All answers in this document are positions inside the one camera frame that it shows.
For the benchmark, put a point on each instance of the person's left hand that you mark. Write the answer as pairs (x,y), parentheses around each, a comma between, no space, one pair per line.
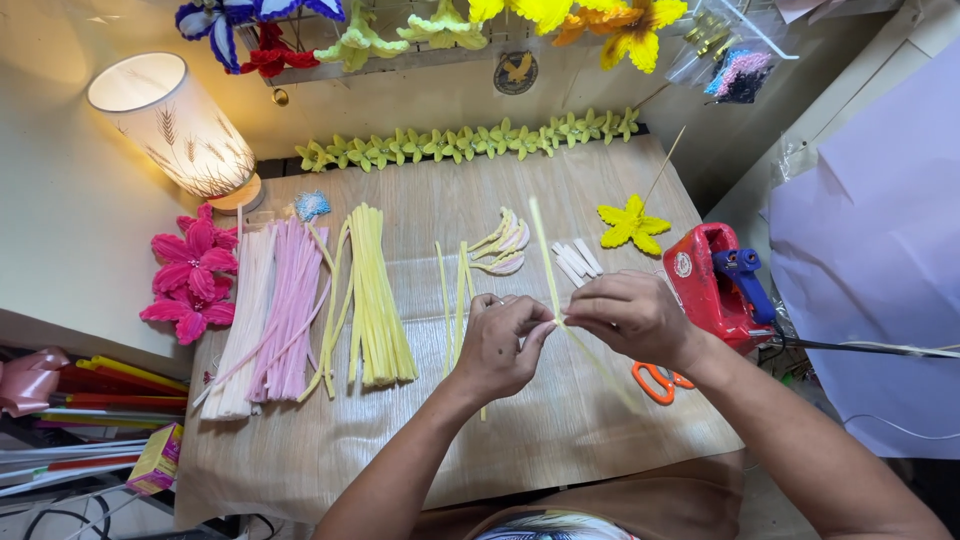
(491,349)

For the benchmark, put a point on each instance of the person's right hand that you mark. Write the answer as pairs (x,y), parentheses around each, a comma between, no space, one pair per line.
(637,315)

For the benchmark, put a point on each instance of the single yellow pipe cleaner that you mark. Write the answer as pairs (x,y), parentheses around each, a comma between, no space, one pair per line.
(541,232)

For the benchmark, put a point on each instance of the few straight yellow pipe cleaners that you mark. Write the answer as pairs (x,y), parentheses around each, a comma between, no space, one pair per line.
(459,300)

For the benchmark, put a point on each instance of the orange scissors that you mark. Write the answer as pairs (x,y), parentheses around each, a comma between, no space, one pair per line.
(654,379)

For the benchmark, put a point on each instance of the red glue gun stand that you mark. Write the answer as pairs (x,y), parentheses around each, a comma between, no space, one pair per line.
(701,289)

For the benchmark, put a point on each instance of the group of white glue sticks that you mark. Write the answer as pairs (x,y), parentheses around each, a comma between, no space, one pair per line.
(576,261)

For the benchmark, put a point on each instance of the yellow flower on wooden stick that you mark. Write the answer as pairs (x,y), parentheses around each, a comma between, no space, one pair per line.
(631,225)

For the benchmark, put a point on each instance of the heap of yellow pink petals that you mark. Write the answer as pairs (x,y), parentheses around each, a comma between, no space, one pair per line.
(504,244)

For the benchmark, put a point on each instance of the blue glue gun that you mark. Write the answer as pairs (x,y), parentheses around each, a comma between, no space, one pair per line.
(744,277)

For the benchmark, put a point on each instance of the thick bundle yellow pipe cleaners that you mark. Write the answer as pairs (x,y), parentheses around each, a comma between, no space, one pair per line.
(375,300)

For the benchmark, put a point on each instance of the loose bent yellow pipe cleaners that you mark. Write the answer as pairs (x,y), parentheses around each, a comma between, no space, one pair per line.
(330,322)

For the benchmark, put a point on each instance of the person's printed shirt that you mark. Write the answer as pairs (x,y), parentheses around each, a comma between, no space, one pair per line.
(555,526)

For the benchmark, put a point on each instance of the row of yellow-green flowers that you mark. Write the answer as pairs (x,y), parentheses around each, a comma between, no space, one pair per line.
(465,142)

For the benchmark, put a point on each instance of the bundle of pink pipe cleaners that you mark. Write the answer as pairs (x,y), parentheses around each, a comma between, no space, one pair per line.
(289,300)

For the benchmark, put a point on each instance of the bundle of white pipe cleaners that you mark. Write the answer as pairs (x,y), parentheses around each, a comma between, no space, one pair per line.
(241,322)

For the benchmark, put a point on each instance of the lilac paper sheet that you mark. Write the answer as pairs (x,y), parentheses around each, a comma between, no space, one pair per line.
(885,262)

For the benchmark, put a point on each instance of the clear bags of beads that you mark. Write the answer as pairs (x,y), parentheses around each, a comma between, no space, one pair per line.
(731,64)

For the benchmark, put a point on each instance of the round emblem sticker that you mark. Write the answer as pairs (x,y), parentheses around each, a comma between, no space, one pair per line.
(516,73)

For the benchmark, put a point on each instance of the orange yellow hanging flower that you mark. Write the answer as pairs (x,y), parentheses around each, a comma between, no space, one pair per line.
(637,34)

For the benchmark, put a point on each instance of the pink pipe cleaner flower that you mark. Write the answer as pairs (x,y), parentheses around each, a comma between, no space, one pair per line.
(192,264)
(187,313)
(204,227)

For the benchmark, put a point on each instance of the bright yellow hanging flower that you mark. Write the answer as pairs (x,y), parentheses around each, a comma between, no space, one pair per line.
(540,11)

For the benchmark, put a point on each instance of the pale green hanging flower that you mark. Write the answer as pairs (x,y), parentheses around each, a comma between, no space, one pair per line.
(444,28)
(361,41)

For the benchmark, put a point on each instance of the small gold bell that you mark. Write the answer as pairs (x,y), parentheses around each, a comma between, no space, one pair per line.
(280,96)

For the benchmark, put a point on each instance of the small yellow purple box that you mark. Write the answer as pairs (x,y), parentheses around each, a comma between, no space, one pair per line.
(156,459)

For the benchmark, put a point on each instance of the red hanging flower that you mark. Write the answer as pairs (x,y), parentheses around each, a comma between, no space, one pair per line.
(274,52)

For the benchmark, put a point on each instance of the white wheat-print table lamp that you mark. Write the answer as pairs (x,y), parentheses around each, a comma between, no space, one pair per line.
(176,124)

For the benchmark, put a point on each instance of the heap of coloured paper rolls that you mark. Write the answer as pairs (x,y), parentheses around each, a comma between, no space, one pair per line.
(97,420)

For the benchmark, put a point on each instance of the blue white hanging flower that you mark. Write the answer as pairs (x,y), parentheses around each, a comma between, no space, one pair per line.
(221,22)

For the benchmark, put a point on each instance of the pink satin ribbon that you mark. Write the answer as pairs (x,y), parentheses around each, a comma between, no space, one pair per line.
(30,379)

